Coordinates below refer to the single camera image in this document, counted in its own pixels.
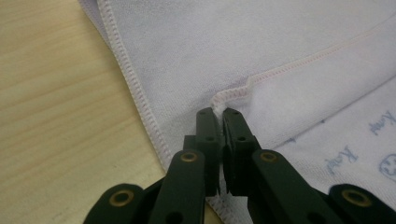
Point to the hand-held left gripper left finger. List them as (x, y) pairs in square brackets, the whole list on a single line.
[(209, 133)]

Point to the white cloth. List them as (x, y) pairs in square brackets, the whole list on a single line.
[(218, 46)]

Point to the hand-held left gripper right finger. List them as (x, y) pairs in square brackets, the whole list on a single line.
[(237, 137)]

